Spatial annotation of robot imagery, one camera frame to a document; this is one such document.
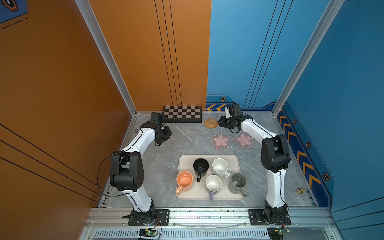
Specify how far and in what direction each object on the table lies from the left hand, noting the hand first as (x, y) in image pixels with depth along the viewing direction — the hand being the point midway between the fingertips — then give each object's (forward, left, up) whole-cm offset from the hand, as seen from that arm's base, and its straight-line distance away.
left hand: (171, 134), depth 93 cm
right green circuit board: (-49, -55, -11) cm, 75 cm away
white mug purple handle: (-27, -26, -11) cm, 39 cm away
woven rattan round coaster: (+18, -27, -10) cm, 34 cm away
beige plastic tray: (-31, -18, -10) cm, 37 cm away
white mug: (-18, -30, -10) cm, 36 cm away
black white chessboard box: (+25, -7, -8) cm, 27 cm away
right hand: (+10, -31, 0) cm, 33 cm away
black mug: (-18, -19, -7) cm, 27 cm away
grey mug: (-28, -39, -9) cm, 49 cm away
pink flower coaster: (+3, -33, -10) cm, 34 cm away
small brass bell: (-30, -73, -9) cm, 80 cm away
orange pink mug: (-26, -10, -10) cm, 29 cm away
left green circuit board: (-50, +6, -12) cm, 52 cm away
